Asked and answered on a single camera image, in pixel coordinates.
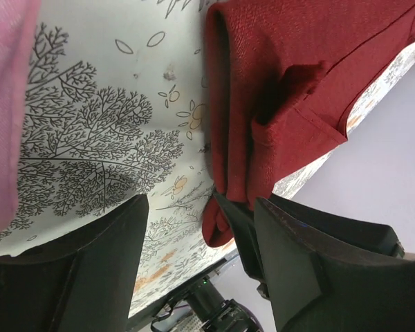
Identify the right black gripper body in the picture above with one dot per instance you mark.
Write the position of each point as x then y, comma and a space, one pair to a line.
378, 238

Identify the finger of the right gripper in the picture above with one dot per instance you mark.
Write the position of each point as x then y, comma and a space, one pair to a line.
240, 220

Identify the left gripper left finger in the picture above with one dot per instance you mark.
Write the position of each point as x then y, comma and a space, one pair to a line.
82, 281

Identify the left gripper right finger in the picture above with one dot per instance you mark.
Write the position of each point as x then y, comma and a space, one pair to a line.
319, 283

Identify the dark red cloth napkin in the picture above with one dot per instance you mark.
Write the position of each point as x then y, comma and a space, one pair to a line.
283, 78

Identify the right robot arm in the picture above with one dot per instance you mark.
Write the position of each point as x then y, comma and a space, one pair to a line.
219, 314

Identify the floral tablecloth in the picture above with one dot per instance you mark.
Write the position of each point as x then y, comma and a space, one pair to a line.
116, 105

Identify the pink placemat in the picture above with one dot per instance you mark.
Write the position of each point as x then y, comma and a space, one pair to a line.
17, 26

